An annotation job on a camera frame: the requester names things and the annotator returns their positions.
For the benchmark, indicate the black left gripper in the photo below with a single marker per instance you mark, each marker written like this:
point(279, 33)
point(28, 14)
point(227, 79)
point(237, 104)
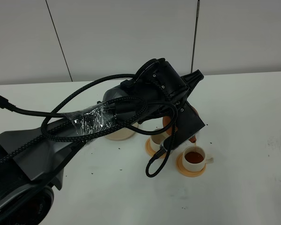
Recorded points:
point(160, 73)

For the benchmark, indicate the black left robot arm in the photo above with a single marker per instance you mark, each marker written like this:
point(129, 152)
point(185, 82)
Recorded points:
point(149, 102)

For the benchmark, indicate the white teacup near teapot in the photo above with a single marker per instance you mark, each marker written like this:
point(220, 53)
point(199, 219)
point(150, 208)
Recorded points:
point(156, 140)

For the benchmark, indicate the orange coaster near teapot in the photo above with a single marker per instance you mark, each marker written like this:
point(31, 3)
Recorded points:
point(151, 152)

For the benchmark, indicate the cream teapot saucer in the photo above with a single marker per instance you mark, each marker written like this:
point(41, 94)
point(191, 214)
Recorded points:
point(120, 135)

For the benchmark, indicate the white teacup far right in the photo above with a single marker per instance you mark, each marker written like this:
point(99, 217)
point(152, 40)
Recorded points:
point(194, 159)

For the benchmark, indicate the orange coaster far right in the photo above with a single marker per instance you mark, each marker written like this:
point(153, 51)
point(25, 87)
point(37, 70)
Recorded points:
point(181, 169)

